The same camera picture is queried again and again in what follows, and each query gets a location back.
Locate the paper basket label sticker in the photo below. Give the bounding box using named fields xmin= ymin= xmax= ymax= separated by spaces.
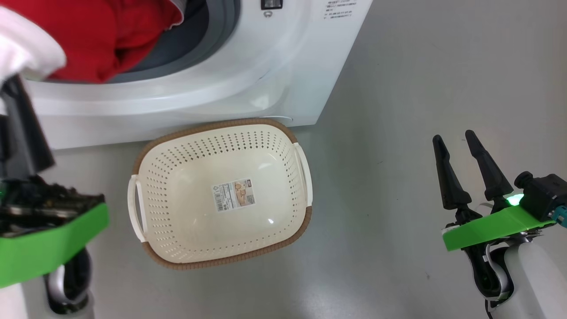
xmin=211 ymin=179 xmax=256 ymax=213

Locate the cream laundry basket brown rim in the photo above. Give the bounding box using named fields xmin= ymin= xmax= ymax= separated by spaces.
xmin=128 ymin=118 xmax=313 ymax=271

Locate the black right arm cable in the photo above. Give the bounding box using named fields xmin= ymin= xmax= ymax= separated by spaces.
xmin=463 ymin=246 xmax=514 ymax=319

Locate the red and white garment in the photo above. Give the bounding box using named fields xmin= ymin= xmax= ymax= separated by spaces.
xmin=0 ymin=0 xmax=183 ymax=85

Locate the teal right camera connector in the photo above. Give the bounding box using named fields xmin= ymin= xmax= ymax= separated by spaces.
xmin=549 ymin=205 xmax=567 ymax=229

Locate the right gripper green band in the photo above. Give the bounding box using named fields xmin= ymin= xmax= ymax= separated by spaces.
xmin=432 ymin=130 xmax=556 ymax=252

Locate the white front-load washing machine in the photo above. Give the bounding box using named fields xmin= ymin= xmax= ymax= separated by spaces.
xmin=0 ymin=0 xmax=373 ymax=150

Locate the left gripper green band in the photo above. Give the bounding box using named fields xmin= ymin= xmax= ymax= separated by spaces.
xmin=0 ymin=74 xmax=110 ymax=288

